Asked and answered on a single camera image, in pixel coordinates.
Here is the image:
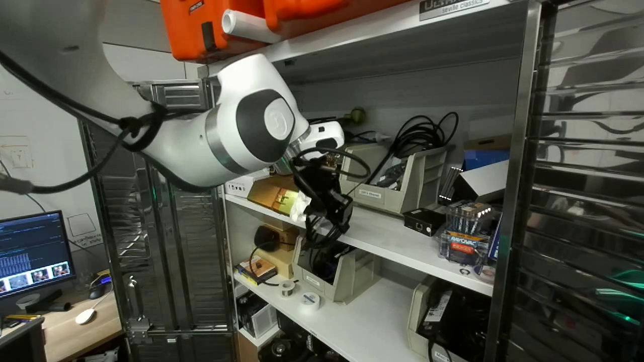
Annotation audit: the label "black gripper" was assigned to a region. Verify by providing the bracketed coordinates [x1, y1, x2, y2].
[292, 155, 357, 235]

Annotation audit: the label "black gear in bin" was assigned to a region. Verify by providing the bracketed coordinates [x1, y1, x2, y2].
[304, 234, 357, 286]

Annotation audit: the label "white metal shelf unit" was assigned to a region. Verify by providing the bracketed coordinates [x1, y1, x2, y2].
[217, 0, 539, 362]

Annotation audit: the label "tan small box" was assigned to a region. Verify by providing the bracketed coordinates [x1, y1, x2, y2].
[246, 172, 314, 221]

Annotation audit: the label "grey bin with label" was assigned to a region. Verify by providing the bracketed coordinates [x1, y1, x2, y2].
[294, 240, 382, 306]

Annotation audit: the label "black oval object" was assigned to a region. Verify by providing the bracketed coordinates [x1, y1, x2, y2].
[254, 223, 284, 253]

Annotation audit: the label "small white tape roll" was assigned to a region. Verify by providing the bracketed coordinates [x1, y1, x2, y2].
[277, 278, 300, 299]

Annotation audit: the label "white product box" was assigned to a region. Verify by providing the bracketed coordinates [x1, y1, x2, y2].
[221, 166, 274, 201]

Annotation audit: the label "small orange printed box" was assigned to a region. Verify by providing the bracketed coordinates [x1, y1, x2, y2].
[234, 258, 279, 287]

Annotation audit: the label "small black box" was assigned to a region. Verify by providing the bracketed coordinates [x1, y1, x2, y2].
[402, 208, 449, 237]

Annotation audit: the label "white carton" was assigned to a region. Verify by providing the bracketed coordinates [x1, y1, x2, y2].
[234, 289, 281, 337]

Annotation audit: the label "tilted grey bin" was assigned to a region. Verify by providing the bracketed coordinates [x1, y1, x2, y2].
[405, 276, 498, 362]

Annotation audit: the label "battery pack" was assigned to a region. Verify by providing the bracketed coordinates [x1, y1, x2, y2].
[437, 200, 502, 271]

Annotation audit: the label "white flat box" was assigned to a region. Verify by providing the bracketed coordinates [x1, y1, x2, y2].
[457, 159, 513, 203]

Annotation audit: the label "metal tray rack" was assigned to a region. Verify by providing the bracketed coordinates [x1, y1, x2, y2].
[78, 119, 238, 362]

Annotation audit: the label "blue small box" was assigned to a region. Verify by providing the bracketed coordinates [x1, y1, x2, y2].
[461, 147, 513, 170]

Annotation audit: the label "large orange plastic case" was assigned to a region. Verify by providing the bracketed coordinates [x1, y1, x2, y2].
[262, 0, 409, 40]

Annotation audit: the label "white rolled tube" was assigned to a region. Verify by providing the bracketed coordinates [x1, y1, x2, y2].
[219, 9, 284, 46]

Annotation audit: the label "orange case with black latch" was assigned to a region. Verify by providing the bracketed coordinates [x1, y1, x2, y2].
[159, 0, 269, 65]

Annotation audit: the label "white shelf label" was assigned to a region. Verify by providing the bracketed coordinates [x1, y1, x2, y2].
[416, 0, 492, 21]

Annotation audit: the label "chrome rack with slides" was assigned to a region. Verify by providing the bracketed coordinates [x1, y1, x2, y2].
[482, 0, 644, 362]

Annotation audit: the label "white computer mouse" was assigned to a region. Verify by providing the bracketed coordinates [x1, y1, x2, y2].
[73, 306, 100, 328]

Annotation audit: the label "wooden desk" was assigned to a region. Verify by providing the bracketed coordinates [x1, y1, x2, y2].
[38, 289, 126, 362]

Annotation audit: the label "computer monitor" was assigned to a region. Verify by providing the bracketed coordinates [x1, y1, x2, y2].
[0, 209, 78, 306]

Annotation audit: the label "grey bin holding cables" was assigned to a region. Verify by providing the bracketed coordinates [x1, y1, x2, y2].
[335, 143, 452, 220]

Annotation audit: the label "thin black wire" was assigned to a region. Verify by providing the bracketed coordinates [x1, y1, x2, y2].
[246, 243, 265, 274]

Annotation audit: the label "black cable bundle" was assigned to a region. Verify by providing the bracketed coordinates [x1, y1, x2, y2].
[365, 110, 463, 192]

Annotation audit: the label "black cables in bin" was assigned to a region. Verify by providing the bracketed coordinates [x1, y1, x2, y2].
[421, 287, 494, 362]

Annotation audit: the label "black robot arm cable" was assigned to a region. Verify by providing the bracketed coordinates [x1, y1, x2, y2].
[0, 50, 168, 198]

